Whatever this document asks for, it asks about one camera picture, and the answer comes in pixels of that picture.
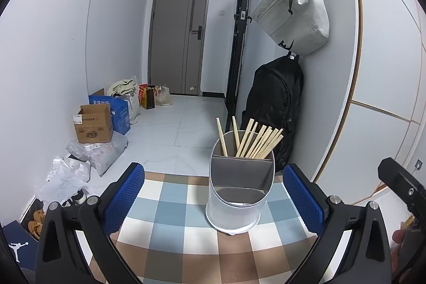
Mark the person's right hand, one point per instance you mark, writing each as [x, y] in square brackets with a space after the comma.
[398, 236]

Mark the blue cardboard box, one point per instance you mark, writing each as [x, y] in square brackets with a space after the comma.
[121, 117]

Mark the bunch of wooden chopsticks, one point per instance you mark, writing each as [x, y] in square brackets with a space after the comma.
[256, 141]

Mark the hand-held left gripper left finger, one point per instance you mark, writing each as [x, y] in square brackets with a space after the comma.
[123, 200]

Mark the black and yellow bag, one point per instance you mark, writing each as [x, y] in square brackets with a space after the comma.
[149, 99]

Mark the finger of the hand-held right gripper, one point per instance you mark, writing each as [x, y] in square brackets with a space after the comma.
[404, 184]

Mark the black backpack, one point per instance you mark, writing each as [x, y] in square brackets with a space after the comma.
[276, 104]

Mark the grey mailing bag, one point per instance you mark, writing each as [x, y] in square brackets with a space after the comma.
[106, 154]
[76, 149]

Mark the white plastic bag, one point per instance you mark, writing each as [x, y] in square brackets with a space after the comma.
[163, 96]
[134, 107]

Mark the white wardrobe with wood trim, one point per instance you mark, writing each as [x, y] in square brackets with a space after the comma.
[389, 71]

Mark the grey door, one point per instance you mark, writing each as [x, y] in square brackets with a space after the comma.
[179, 37]

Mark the dark blue box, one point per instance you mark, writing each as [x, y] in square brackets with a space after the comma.
[18, 247]

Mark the checkered tablecloth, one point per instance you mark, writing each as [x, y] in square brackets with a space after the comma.
[179, 220]

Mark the white and black sneakers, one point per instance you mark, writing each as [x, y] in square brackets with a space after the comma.
[78, 197]

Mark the clear plastic bag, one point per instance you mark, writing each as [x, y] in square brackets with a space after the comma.
[63, 177]

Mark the white divided utensil holder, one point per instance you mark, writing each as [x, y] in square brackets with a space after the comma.
[233, 210]

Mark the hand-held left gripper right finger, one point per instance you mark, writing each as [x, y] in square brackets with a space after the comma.
[304, 200]

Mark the beige folded cloth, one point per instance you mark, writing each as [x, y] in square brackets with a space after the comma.
[123, 87]

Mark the brown shoe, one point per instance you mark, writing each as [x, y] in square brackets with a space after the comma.
[33, 229]
[39, 215]

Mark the black door frame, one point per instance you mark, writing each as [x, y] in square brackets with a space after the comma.
[239, 37]

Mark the brown cardboard box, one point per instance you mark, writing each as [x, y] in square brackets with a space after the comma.
[95, 127]

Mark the wall outlet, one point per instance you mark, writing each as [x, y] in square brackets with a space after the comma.
[418, 167]

